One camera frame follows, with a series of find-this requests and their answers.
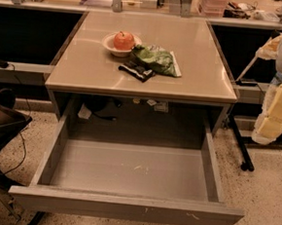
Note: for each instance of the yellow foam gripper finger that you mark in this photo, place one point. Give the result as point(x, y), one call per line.
point(270, 48)
point(268, 126)

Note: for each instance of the black rxbar chocolate bar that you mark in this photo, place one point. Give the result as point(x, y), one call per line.
point(137, 71)

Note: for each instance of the white ceramic bowl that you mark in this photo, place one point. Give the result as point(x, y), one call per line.
point(107, 43)

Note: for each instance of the pink storage drawer box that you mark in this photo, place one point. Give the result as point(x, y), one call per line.
point(212, 8)

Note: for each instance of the open grey top drawer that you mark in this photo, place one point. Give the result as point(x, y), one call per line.
point(145, 166)

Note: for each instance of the green chip bag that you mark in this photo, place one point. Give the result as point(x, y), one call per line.
point(158, 59)

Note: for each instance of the red apple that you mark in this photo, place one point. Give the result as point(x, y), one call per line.
point(124, 41)

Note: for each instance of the beige cabinet counter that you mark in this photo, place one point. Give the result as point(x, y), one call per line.
point(178, 59)

